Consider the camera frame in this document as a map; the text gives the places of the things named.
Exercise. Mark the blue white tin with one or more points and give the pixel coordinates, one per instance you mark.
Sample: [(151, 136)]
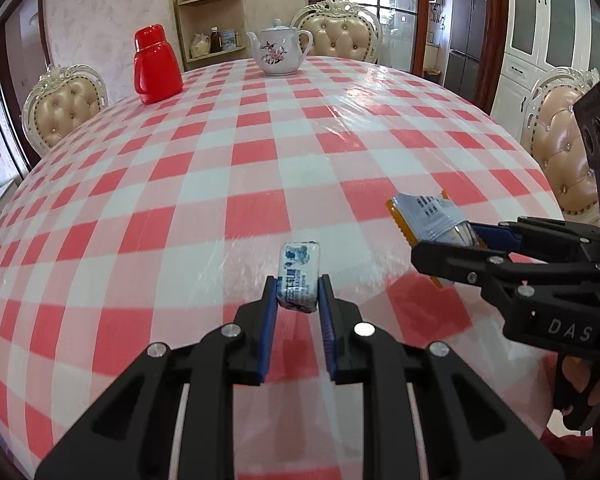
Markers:
[(230, 40)]

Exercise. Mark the yellow-edged white snack packet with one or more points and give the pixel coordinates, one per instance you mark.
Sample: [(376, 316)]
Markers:
[(425, 212)]

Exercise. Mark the beige bag of food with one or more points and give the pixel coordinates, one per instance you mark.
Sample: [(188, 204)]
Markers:
[(200, 46)]

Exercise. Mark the dark grey refrigerator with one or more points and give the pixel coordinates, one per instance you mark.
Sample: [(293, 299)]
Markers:
[(465, 35)]

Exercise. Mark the brown bottle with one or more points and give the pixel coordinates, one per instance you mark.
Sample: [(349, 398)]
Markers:
[(216, 41)]

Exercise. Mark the cream tufted dining chair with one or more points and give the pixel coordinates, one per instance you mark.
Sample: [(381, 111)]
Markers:
[(565, 150), (65, 110), (340, 35)]

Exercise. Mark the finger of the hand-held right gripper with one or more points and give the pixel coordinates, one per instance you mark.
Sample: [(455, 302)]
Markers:
[(445, 260), (490, 235)]

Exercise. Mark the white floral teapot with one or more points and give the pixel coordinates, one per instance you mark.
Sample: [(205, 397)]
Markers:
[(279, 50)]

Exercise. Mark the blue white candy packet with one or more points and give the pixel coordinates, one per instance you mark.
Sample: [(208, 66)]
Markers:
[(299, 272)]

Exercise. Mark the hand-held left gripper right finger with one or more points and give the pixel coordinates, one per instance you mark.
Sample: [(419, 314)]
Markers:
[(329, 330)]

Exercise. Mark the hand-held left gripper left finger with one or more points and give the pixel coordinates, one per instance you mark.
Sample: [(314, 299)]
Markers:
[(267, 330)]

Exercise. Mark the red thermos jug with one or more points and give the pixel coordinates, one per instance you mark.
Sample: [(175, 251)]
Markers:
[(155, 67)]

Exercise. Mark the wooden corner shelf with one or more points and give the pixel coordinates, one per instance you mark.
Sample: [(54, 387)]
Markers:
[(215, 15)]

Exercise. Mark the white cabinet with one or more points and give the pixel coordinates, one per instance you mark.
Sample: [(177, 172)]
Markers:
[(545, 20)]

